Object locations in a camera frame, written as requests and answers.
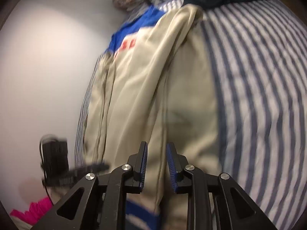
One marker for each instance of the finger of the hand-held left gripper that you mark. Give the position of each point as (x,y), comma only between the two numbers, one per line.
(94,167)

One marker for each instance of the person's left forearm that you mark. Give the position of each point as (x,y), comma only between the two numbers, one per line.
(31,189)

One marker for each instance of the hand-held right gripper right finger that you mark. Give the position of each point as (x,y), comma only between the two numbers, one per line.
(172,167)

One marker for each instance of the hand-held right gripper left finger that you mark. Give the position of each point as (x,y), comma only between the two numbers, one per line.
(144,167)

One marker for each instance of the beige and blue jacket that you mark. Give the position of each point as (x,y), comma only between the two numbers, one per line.
(148,88)

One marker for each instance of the striped bed mattress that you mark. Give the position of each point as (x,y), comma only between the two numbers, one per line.
(259,76)

